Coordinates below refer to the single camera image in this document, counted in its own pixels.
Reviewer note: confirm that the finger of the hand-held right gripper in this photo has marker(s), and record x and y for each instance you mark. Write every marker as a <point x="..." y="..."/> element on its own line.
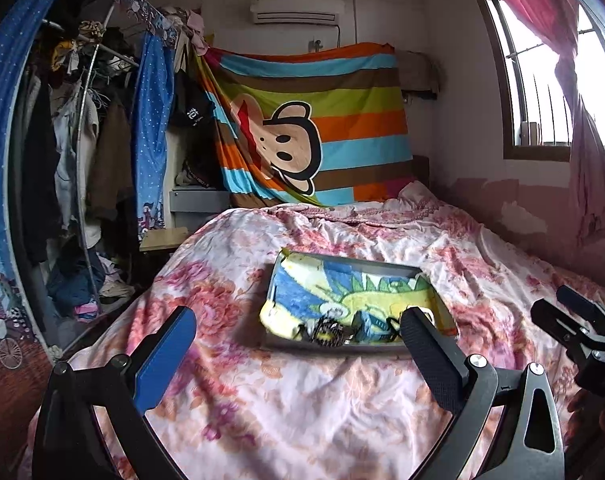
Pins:
<point x="557" y="325"/>
<point x="590" y="310"/>

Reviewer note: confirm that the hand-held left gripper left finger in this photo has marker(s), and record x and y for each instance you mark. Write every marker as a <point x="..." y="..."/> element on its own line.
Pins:
<point x="165" y="360"/>

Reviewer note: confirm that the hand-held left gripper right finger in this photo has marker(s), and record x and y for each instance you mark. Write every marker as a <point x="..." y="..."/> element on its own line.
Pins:
<point x="427" y="355"/>

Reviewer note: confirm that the grey tray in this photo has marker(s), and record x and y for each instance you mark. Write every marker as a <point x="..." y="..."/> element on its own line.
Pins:
<point x="362" y="266"/>

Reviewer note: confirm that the person's right hand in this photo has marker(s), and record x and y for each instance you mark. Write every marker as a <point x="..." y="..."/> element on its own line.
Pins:
<point x="590" y="420"/>

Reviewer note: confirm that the dinosaur print towel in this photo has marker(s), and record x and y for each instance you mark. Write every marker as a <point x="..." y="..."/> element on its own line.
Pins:
<point x="332" y="300"/>

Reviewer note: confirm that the pile of clothes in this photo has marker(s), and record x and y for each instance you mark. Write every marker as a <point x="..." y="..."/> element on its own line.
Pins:
<point x="82" y="285"/>

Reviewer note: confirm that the small wooden stool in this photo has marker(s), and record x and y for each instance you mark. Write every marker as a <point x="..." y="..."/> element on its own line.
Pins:
<point x="162" y="238"/>

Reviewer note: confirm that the pink floral blanket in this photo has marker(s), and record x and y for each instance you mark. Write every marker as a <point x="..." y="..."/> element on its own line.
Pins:
<point x="292" y="410"/>

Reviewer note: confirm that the pink curtain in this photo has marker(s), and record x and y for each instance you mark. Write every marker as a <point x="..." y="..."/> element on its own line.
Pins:
<point x="582" y="160"/>

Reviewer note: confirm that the grey cabinet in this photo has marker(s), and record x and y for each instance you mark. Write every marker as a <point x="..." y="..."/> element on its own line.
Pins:
<point x="197" y="207"/>

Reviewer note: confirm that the dark wooden headboard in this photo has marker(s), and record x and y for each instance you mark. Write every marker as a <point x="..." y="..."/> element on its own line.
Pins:
<point x="421" y="170"/>

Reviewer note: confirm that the dark cloth pile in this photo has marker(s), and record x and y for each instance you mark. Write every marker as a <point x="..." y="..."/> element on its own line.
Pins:
<point x="195" y="175"/>

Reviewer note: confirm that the curved metal rod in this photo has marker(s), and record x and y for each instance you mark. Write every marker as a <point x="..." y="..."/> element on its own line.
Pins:
<point x="82" y="170"/>

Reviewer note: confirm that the narrow blue dotted wardrobe curtain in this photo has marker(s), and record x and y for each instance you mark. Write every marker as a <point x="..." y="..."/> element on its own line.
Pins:
<point x="150" y="135"/>

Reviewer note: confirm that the window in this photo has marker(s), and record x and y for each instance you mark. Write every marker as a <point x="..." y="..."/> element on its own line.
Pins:
<point x="537" y="85"/>

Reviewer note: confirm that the row of hanging clothes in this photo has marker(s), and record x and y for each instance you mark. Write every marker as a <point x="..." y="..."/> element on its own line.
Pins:
<point x="67" y="150"/>

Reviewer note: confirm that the striped monkey blanket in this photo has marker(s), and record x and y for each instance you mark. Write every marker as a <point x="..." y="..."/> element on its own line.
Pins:
<point x="352" y="125"/>

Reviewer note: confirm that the black printed garment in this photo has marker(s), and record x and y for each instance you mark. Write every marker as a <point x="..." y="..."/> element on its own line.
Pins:
<point x="192" y="110"/>

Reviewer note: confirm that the large blue dotted wardrobe curtain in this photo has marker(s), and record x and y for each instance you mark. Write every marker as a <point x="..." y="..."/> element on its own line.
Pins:
<point x="2" y="135"/>

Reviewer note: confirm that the purple printed wardrobe trim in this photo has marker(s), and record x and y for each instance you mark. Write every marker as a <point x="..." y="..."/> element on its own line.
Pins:
<point x="132" y="0"/>

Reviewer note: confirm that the white air conditioner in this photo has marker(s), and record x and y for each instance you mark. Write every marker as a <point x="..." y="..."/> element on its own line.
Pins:
<point x="297" y="10"/>

